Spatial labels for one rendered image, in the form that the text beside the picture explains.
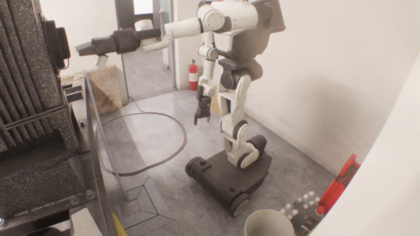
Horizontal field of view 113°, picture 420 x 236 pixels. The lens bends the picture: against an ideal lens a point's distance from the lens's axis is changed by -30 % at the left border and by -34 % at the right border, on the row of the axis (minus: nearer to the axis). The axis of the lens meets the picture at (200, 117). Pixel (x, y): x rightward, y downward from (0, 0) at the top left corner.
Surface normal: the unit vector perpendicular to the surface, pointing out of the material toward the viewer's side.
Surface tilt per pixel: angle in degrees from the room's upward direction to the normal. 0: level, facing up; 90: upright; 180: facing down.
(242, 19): 102
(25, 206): 90
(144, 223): 10
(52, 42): 76
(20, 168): 0
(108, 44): 90
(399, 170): 90
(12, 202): 90
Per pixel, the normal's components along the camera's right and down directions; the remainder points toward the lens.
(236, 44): -0.19, 0.66
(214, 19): 0.26, 0.68
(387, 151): -0.86, 0.27
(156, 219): 0.10, -0.76
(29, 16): 0.62, 0.41
